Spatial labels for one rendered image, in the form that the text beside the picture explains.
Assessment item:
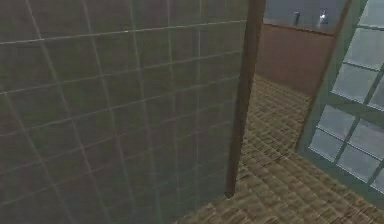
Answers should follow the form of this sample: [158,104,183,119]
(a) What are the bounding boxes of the green glass-paned room door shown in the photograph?
[295,0,384,210]

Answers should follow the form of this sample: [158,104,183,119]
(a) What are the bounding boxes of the brown wooden counter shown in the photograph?
[255,22,337,98]

